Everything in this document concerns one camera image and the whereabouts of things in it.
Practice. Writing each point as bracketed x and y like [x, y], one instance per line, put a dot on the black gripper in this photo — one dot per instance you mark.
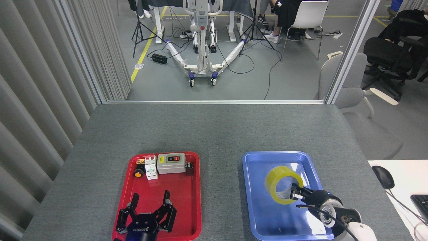
[143, 229]
[316, 198]

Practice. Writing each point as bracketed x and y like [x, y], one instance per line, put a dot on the yellow tape roll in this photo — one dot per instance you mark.
[277, 174]

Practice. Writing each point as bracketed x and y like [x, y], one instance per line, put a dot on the blue plastic tray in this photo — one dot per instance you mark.
[260, 214]

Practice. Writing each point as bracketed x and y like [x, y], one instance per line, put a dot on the red plastic tray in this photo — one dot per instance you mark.
[187, 201]

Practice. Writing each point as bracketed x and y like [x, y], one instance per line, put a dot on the black orange push button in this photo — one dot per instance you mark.
[138, 173]

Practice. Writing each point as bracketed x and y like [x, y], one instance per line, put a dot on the white circuit breaker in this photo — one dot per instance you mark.
[151, 169]

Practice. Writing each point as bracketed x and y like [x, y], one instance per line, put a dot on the small black dark red component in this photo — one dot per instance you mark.
[189, 169]

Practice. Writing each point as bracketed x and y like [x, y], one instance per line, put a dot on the black computer mouse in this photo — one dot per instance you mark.
[383, 176]

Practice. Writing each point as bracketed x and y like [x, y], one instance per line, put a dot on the white desk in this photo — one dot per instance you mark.
[408, 180]

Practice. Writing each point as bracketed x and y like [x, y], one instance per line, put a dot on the grey office chair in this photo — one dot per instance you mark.
[354, 97]

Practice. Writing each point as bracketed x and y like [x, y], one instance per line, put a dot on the black keyboard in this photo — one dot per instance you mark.
[421, 206]

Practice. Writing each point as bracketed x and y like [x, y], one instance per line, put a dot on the black power adapter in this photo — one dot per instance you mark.
[159, 59]

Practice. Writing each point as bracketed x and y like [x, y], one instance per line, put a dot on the white power strip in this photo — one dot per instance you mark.
[337, 34]
[185, 35]

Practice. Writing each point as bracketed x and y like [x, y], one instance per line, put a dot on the black office chair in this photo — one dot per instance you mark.
[384, 53]

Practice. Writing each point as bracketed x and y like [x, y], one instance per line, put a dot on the black tripod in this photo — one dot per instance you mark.
[137, 31]
[253, 33]

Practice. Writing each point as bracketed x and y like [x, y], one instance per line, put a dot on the white table leg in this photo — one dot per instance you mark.
[159, 26]
[233, 28]

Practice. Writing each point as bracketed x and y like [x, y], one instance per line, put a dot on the white chair with metal legs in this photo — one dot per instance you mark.
[312, 15]

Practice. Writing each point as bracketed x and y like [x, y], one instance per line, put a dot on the seated person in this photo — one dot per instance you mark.
[284, 13]

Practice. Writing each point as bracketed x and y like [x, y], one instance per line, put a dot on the white wheeled stand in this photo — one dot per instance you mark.
[201, 36]

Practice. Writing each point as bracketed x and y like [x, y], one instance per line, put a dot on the grey push button switch box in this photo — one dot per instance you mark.
[171, 165]

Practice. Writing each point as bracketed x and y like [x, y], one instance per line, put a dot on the silver frame rail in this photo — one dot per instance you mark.
[214, 101]

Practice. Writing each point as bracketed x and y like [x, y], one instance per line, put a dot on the silver frame post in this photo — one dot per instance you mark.
[83, 57]
[354, 50]

